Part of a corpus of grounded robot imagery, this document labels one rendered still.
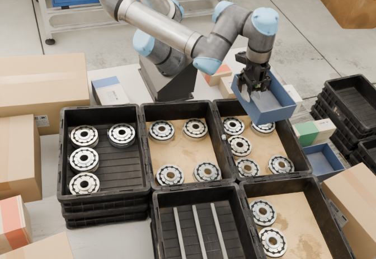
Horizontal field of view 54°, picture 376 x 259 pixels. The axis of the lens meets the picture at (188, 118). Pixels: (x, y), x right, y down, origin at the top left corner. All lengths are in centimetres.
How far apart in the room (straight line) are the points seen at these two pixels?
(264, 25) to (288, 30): 283
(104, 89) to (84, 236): 67
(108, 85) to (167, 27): 71
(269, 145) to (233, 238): 45
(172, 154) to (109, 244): 40
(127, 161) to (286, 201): 62
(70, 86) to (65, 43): 174
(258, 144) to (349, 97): 111
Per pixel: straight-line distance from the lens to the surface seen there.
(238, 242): 131
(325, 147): 180
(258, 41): 108
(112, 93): 171
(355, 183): 158
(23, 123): 155
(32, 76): 167
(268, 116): 128
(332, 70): 357
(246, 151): 148
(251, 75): 118
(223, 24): 109
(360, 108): 250
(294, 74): 334
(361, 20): 424
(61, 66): 170
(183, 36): 110
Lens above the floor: 200
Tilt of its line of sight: 48 degrees down
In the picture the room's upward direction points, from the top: 10 degrees clockwise
